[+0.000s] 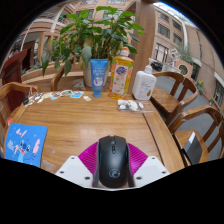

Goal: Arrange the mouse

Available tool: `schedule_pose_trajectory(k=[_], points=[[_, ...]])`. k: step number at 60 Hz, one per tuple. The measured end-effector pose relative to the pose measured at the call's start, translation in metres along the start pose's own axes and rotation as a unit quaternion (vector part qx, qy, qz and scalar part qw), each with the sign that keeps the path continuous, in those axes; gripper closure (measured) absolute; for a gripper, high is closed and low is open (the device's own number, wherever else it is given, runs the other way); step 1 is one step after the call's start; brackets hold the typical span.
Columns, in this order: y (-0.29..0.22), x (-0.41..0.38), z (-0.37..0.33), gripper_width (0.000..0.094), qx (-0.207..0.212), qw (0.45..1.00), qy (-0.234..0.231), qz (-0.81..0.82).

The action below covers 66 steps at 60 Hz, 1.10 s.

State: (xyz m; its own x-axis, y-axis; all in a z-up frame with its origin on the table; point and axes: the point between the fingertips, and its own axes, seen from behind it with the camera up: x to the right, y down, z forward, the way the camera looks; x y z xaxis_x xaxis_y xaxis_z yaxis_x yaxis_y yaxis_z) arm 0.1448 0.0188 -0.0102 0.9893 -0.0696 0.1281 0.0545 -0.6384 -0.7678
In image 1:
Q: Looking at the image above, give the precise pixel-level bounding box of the pale yellow sticker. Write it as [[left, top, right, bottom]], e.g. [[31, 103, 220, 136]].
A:
[[36, 92, 53, 104]]

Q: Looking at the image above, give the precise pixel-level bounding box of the white pump bottle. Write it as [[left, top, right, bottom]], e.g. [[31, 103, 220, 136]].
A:
[[131, 64, 158, 102]]

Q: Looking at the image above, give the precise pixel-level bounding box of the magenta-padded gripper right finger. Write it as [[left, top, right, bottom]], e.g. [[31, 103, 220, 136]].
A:
[[127, 142, 171, 188]]

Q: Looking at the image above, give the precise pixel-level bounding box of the wooden armchair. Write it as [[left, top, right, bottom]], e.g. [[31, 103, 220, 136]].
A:
[[168, 104, 224, 168], [50, 63, 86, 92], [0, 81, 41, 134], [149, 70, 200, 126]]

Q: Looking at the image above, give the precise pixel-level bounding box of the clear plastic packet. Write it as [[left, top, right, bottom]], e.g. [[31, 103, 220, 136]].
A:
[[117, 99, 154, 113]]

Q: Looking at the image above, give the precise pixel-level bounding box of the blue cartoon mouse pad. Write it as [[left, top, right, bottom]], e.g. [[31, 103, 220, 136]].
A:
[[3, 122, 48, 169]]

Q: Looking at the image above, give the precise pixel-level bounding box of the white outdoor statue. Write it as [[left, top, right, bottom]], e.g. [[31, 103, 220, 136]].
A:
[[169, 48, 183, 63]]

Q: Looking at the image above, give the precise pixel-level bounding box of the black notebook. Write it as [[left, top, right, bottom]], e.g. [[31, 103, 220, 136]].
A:
[[182, 130, 204, 166]]

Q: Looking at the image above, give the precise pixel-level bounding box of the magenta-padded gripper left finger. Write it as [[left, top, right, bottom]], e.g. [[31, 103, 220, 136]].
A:
[[54, 141, 101, 188]]

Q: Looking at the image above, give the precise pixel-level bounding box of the blue squeeze tube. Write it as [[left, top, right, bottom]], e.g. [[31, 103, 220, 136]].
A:
[[89, 58, 109, 98]]

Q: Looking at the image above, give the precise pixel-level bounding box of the blue sticker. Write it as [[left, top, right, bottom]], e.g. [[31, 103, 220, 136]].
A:
[[70, 90, 85, 99]]

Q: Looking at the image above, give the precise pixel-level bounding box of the yellow dish soap bottle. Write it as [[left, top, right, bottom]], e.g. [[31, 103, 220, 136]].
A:
[[108, 46, 135, 100]]

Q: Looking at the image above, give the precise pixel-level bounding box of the black computer mouse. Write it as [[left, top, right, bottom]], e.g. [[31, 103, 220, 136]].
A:
[[96, 134, 131, 189]]

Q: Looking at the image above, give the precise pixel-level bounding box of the green plant in white pot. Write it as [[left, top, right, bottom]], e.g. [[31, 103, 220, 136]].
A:
[[41, 5, 146, 88]]

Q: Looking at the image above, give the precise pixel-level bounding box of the pink sticker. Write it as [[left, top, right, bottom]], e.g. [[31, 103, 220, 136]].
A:
[[49, 92, 64, 101]]

